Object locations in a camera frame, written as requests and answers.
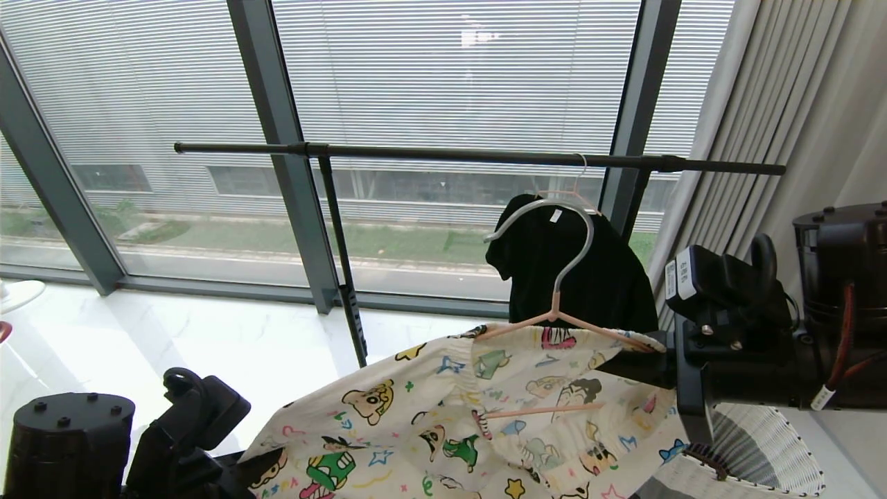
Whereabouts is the beige curtain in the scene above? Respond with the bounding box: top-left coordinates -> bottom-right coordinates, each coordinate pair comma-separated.
648,0 -> 887,333

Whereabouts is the pink clothes hanger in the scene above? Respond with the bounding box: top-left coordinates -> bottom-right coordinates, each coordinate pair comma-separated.
536,154 -> 602,216
473,198 -> 659,436

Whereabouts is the black clothes rack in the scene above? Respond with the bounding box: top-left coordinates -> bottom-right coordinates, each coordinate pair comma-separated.
173,141 -> 788,369

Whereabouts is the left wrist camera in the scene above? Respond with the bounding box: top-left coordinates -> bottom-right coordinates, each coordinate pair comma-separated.
125,374 -> 252,499

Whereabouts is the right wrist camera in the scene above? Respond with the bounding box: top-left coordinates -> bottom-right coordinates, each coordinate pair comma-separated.
664,244 -> 795,347

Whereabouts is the white laundry basket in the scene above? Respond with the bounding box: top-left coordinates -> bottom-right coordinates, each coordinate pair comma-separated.
627,402 -> 827,499

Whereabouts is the cream printed garment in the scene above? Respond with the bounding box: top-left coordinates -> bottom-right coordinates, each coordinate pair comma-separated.
238,322 -> 695,499

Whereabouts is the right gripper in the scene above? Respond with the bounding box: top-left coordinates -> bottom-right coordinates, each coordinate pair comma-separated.
675,319 -> 818,446

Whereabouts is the window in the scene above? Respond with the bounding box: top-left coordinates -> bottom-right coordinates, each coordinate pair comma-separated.
0,0 -> 735,319

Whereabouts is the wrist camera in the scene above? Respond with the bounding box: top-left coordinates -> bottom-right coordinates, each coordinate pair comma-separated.
664,244 -> 795,347
125,374 -> 252,499

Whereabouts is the black garment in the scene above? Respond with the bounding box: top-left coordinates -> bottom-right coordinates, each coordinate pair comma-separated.
485,194 -> 660,335

